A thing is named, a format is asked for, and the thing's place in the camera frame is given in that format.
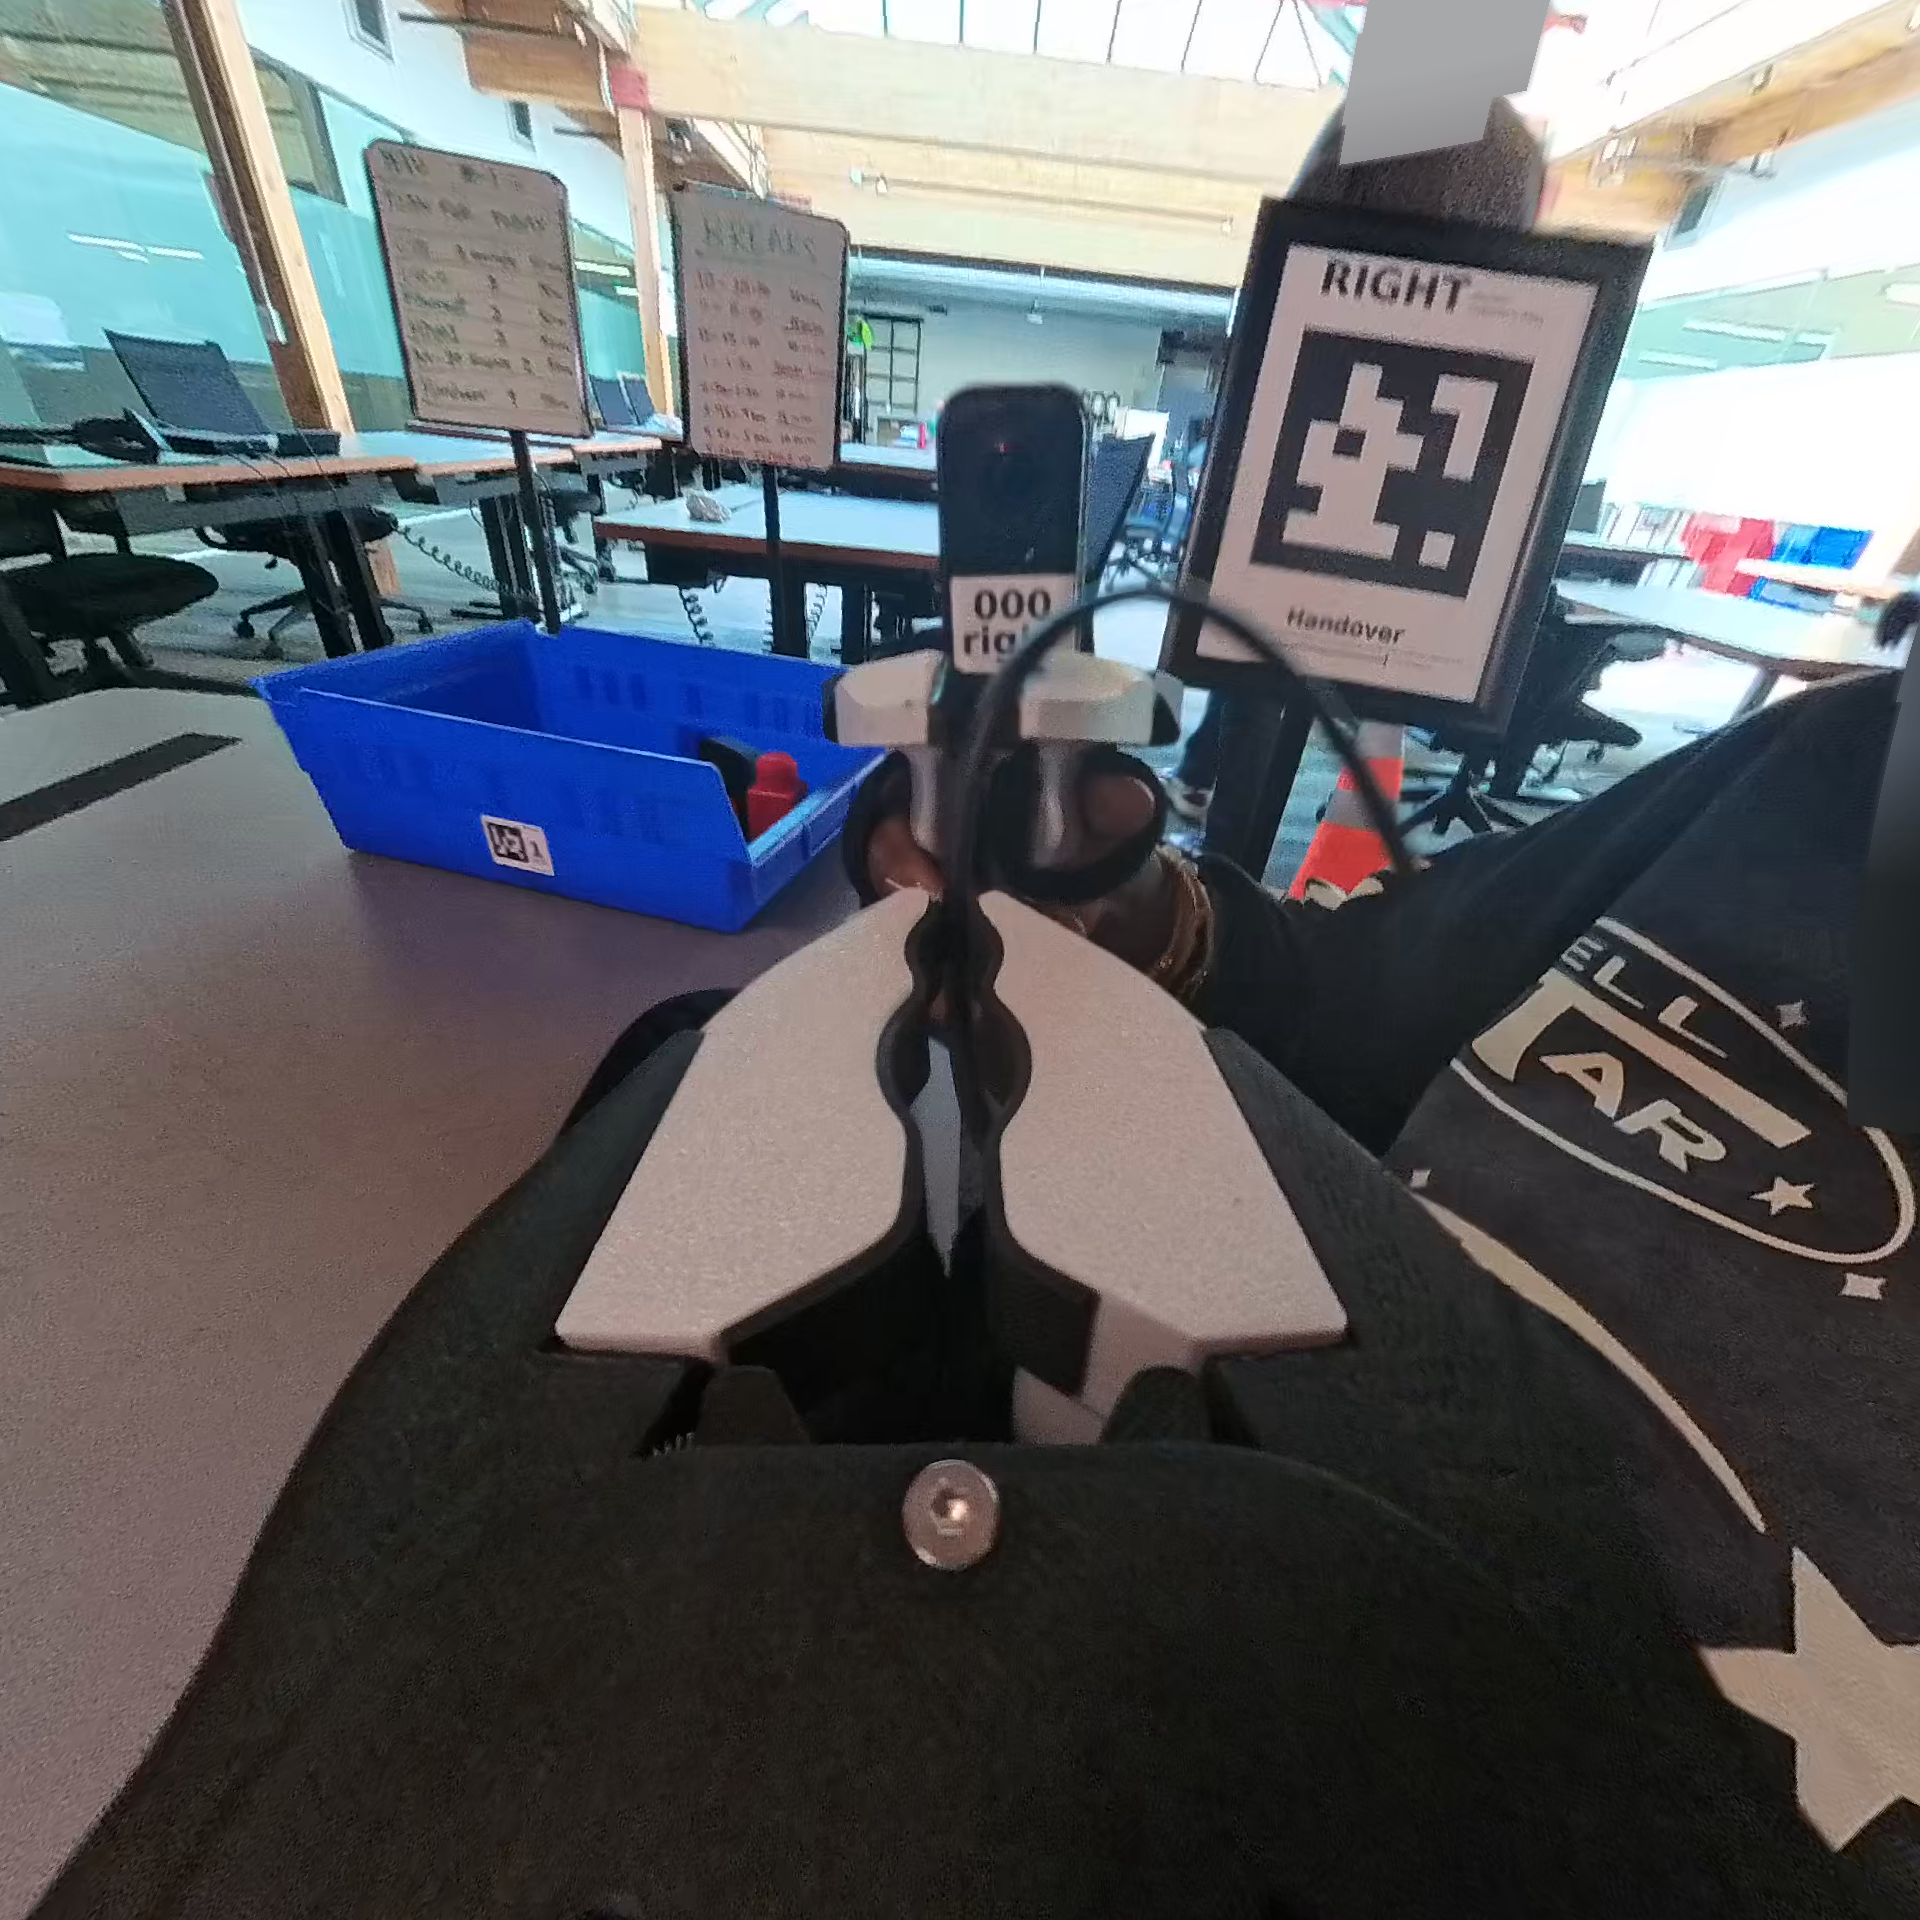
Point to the printed marker sign board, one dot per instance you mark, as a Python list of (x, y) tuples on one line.
[(1404, 451)]

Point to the long wooden office desk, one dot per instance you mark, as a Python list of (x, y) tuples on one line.
[(271, 467)]

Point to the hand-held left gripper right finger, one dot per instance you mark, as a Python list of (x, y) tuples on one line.
[(1170, 1188)]

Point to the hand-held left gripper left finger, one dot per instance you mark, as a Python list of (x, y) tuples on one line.
[(749, 1188)]

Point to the person's right hand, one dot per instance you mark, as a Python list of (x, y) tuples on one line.
[(1112, 827)]

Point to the black mesh office chair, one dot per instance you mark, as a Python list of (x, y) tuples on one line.
[(1545, 691)]

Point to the wooden support post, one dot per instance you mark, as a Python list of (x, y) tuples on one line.
[(271, 212)]

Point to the written whiteboard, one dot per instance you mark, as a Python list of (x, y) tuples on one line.
[(475, 287), (757, 325)]

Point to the black rubber loop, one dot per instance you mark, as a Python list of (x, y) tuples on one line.
[(1364, 750)]

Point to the orange traffic cone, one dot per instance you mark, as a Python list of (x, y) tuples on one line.
[(1355, 842)]

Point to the red foam block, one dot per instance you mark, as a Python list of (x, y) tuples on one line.
[(775, 796)]

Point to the person's right forearm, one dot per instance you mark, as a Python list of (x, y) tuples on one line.
[(1499, 902)]

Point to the blue plastic bin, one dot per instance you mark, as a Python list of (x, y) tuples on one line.
[(511, 781)]

